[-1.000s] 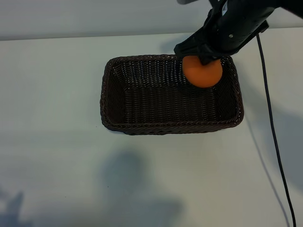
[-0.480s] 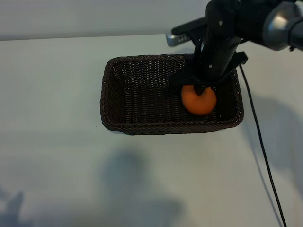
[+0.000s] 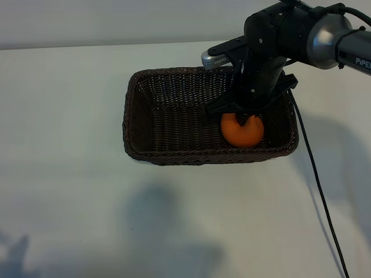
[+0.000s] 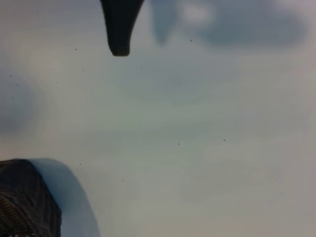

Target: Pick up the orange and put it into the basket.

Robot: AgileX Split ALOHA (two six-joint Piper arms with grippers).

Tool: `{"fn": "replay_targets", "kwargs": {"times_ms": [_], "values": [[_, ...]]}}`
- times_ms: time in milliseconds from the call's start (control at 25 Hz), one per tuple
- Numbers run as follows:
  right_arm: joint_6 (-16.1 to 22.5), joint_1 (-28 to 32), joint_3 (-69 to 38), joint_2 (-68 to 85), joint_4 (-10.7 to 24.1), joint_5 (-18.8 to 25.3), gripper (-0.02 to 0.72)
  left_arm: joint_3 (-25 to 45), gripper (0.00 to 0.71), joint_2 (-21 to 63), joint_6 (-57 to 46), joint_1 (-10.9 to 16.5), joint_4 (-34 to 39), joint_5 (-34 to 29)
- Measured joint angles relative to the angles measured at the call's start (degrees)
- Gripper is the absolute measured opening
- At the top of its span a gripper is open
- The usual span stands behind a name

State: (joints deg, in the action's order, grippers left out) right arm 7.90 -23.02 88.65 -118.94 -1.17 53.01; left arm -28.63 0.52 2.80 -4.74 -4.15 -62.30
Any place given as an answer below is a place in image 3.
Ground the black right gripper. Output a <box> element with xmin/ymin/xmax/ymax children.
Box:
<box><xmin>205</xmin><ymin>53</ymin><xmax>299</xmax><ymax>127</ymax></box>

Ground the orange fruit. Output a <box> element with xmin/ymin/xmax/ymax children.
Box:
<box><xmin>220</xmin><ymin>112</ymin><xmax>265</xmax><ymax>148</ymax></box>

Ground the dark brown woven basket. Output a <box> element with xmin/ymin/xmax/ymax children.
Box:
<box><xmin>122</xmin><ymin>66</ymin><xmax>299</xmax><ymax>166</ymax></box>

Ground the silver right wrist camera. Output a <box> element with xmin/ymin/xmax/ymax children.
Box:
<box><xmin>201</xmin><ymin>37</ymin><xmax>249</xmax><ymax>70</ymax></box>

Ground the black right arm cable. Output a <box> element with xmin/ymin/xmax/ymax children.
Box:
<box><xmin>279</xmin><ymin>57</ymin><xmax>351</xmax><ymax>278</ymax></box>

